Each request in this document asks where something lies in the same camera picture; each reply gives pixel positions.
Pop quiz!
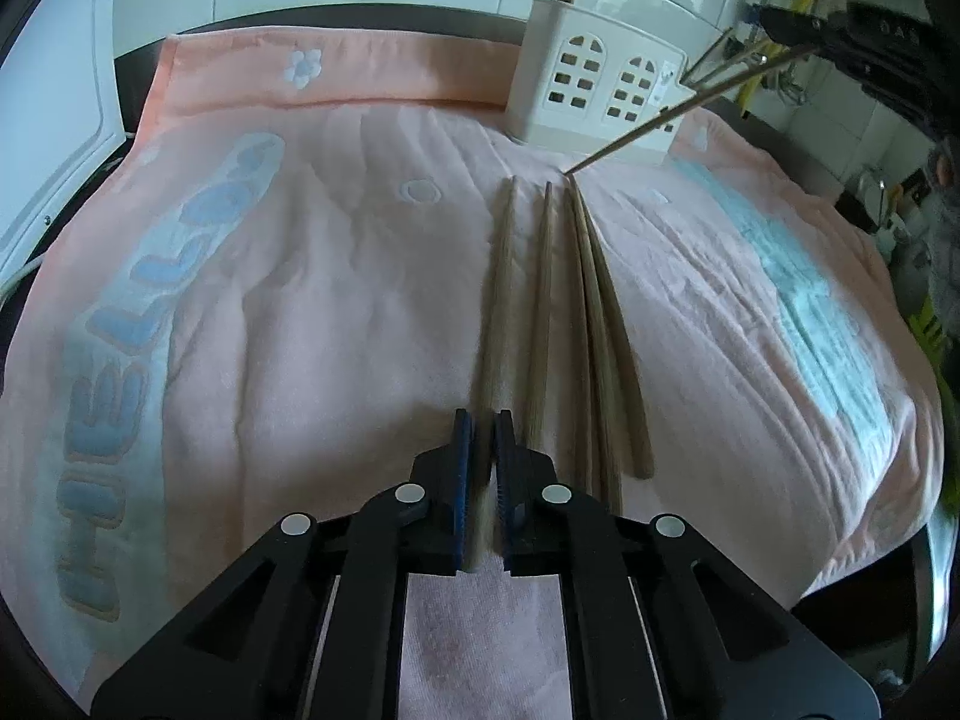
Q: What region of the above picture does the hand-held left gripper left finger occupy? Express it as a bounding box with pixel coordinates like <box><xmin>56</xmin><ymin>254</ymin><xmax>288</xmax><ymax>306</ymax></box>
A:
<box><xmin>90</xmin><ymin>408</ymin><xmax>476</xmax><ymax>720</ymax></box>

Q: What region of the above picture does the cream plastic utensil holder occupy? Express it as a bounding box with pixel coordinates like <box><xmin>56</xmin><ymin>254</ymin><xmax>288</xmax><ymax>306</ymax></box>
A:
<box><xmin>503</xmin><ymin>0</ymin><xmax>695</xmax><ymax>167</ymax></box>

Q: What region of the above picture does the pink printed towel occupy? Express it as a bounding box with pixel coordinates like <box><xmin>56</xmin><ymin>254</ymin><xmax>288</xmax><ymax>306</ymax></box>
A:
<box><xmin>0</xmin><ymin>28</ymin><xmax>947</xmax><ymax>700</ymax></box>

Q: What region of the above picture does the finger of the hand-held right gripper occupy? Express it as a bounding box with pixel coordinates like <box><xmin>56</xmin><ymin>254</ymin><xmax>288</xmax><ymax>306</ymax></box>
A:
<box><xmin>748</xmin><ymin>3</ymin><xmax>857</xmax><ymax>55</ymax></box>

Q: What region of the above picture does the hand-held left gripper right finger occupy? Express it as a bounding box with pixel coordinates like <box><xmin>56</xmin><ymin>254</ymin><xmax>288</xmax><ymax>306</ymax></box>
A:
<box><xmin>491</xmin><ymin>409</ymin><xmax>883</xmax><ymax>720</ymax></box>

